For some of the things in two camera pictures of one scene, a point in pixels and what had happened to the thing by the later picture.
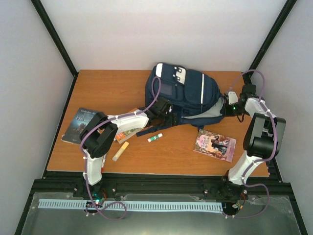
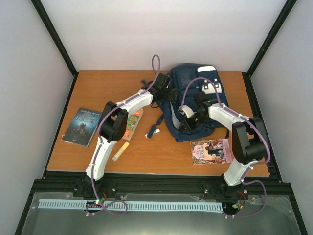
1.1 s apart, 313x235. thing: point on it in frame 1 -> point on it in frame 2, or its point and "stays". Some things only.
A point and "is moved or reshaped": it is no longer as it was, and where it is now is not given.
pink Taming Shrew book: x=215 y=145 is moved or reshaped
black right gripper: x=227 y=112 -> x=189 y=127
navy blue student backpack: x=195 y=99 is moved or reshaped
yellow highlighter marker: x=124 y=147 stays
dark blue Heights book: x=72 y=132 stays
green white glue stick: x=155 y=137 -> x=155 y=131
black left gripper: x=171 y=121 -> x=172 y=97
